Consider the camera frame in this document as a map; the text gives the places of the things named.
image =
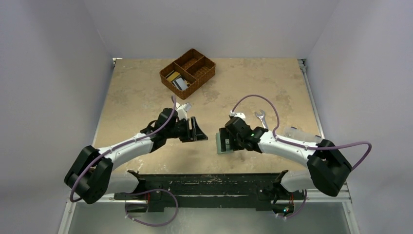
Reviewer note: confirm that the gold white card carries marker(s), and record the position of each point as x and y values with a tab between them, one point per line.
173	76

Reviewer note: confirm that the clear plastic box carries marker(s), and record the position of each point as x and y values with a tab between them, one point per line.
297	134

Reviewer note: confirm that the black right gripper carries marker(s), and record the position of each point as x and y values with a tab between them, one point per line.
228	139

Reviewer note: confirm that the brown woven divided basket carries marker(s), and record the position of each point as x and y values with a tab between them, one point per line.
194	67

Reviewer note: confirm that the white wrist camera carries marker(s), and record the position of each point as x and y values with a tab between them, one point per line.
237	114
182	110

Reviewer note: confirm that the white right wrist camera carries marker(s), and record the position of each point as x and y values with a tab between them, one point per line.
237	114

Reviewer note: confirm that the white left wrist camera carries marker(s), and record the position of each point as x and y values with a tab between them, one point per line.
182	110

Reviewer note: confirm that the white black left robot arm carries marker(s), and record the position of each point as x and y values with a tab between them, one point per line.
90	174

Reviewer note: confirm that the silver wrench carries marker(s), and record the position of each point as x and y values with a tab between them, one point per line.
261	116

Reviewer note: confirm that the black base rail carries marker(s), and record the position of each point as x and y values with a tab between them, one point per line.
259	191

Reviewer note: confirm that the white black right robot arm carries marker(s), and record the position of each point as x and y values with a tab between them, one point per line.
326	167

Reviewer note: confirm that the teal card holder wallet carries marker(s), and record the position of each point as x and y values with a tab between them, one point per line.
221	146

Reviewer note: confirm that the aluminium frame rail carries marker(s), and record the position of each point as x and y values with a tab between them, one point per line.
67	218

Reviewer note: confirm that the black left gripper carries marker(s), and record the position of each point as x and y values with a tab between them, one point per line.
194	134

